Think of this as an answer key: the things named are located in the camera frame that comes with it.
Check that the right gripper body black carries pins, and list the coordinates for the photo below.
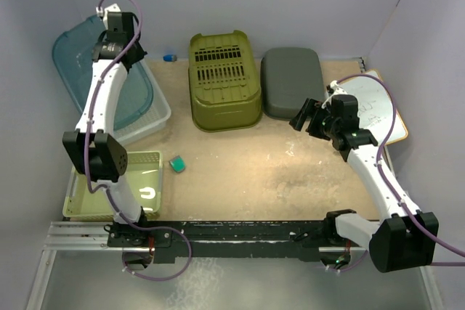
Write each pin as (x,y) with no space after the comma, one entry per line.
(321,125)

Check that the grey plastic tray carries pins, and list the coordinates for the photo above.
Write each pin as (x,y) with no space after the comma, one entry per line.
(289,76)

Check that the large olive green basket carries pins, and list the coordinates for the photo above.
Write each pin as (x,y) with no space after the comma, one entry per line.
(224,83)

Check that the white perforated plastic basket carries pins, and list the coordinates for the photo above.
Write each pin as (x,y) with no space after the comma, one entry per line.
(154,120)

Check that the light green plastic tray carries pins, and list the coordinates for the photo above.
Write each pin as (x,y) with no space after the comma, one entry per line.
(145,178)

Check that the blue transparent basket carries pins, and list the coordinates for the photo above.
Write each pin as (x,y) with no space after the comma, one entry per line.
(72,57)

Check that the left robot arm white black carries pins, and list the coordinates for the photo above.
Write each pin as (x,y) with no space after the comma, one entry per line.
(91,146)

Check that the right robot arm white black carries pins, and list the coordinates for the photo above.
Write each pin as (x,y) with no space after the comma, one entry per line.
(403,237)

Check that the small teal green block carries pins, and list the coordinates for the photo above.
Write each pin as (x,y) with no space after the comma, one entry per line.
(177,164)

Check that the small blue object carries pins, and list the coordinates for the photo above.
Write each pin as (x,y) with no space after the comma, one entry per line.
(170,58)

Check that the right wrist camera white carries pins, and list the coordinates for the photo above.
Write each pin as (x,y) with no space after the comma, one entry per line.
(332,90)

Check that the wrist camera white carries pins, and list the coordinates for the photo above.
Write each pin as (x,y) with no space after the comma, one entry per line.
(103,13)
(332,90)

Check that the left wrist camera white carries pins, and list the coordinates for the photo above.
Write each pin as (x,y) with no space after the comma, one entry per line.
(103,13)

